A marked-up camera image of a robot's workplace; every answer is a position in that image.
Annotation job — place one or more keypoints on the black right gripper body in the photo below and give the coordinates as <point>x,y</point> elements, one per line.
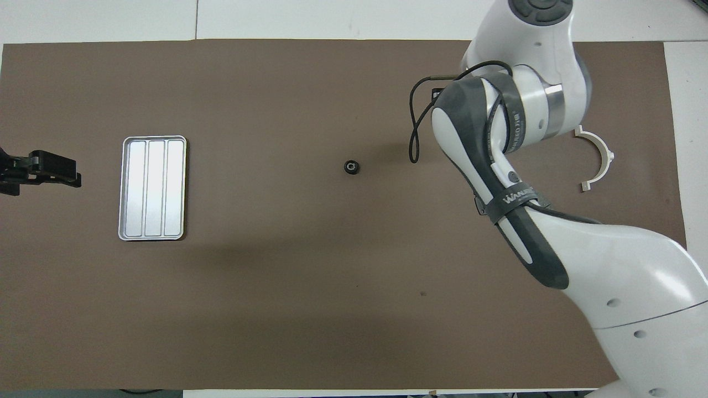
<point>437,96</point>

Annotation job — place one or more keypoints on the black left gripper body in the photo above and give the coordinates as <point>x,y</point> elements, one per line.
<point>14,171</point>

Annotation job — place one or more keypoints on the large black bearing gear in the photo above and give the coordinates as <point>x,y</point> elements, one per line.
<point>352,167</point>

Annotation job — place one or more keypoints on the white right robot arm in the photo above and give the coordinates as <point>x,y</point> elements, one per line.
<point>619,265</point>

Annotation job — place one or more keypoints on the silver metal tray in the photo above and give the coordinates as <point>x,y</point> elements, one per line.
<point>152,188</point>

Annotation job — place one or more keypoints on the brown table mat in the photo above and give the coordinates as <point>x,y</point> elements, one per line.
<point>332,304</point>

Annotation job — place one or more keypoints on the white curved plastic bracket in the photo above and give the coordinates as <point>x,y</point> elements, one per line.
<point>604,152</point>

